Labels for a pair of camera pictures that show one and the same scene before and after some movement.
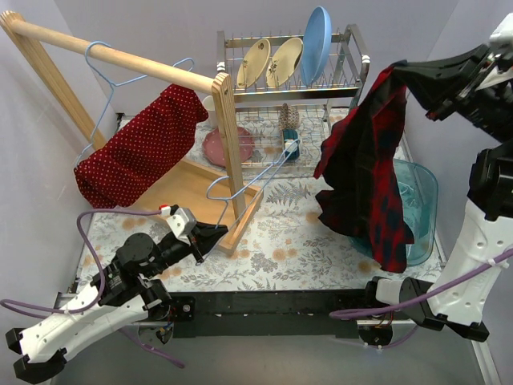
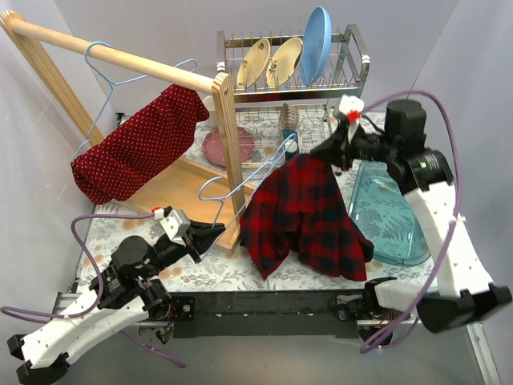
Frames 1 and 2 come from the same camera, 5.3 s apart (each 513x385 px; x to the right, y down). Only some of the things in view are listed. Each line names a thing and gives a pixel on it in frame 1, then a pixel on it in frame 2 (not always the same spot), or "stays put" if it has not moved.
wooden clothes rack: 213,199 stays put
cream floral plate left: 252,62 stays put
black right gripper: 447,98 -> 345,143
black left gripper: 195,245 stays put
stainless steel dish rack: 287,92 stays put
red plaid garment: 361,172 -> 295,209
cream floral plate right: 283,61 stays put
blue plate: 316,46 stays put
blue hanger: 242,216 -> 290,140
